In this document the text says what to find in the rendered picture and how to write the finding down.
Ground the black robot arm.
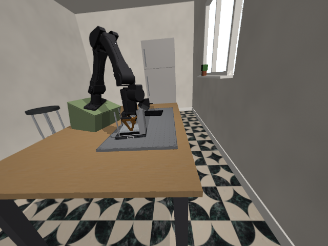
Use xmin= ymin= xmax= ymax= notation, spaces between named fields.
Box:
xmin=84 ymin=26 xmax=150 ymax=112

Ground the white well plate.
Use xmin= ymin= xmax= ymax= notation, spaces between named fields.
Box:
xmin=119 ymin=124 xmax=139 ymax=133

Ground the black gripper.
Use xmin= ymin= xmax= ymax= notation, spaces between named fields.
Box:
xmin=121 ymin=100 xmax=137 ymax=131

